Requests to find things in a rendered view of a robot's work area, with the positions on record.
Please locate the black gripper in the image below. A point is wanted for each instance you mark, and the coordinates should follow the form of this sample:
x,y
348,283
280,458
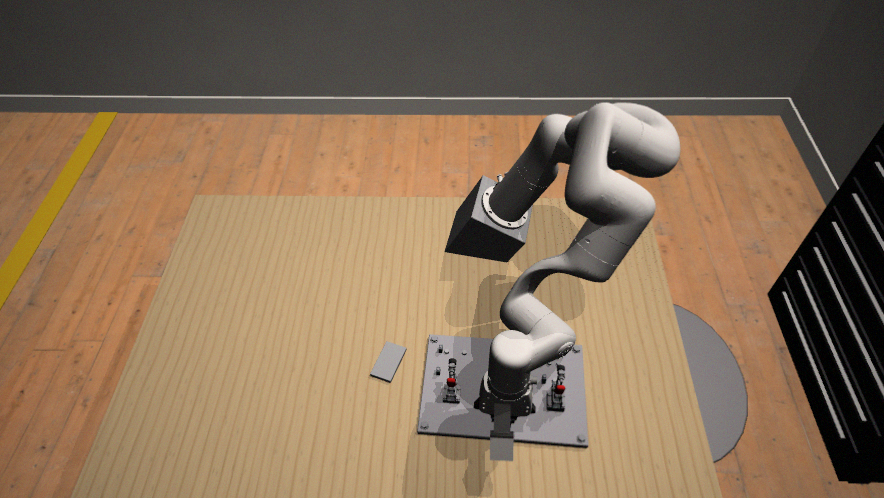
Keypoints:
x,y
519,408

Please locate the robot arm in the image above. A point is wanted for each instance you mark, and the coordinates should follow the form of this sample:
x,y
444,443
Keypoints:
x,y
631,137

